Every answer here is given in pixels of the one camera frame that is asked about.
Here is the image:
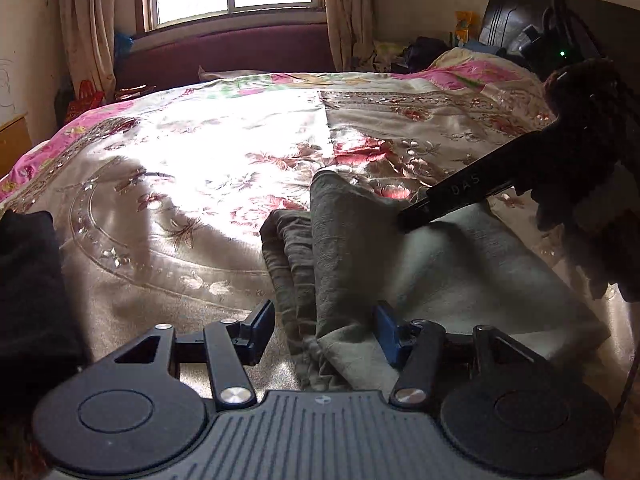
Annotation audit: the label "grey-green pants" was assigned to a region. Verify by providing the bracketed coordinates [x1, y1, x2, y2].
[260, 169, 612, 393]

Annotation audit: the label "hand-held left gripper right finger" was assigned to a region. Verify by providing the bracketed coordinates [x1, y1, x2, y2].
[374, 301, 540, 408]

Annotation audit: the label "floral embroidered bedspread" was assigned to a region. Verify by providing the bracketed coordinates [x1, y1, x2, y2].
[0, 47, 632, 411]

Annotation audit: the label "pile of dark clothes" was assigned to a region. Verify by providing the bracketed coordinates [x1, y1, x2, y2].
[399, 36, 452, 74]

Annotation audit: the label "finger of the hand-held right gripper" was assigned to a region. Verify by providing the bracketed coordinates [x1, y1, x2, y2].
[396, 191, 443, 235]

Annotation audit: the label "dark cloth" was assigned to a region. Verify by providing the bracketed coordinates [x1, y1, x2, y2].
[0, 209, 87, 403]

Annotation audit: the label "wooden cabinet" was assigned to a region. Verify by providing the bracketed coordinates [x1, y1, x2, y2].
[0, 114, 34, 179]

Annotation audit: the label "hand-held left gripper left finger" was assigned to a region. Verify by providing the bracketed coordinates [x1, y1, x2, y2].
[114, 301, 277, 408]

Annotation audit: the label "beige pillow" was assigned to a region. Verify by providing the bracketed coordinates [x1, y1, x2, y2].
[197, 65, 263, 84]

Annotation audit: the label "dark wooden headboard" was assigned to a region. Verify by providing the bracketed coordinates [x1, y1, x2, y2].
[479, 0, 640, 78]

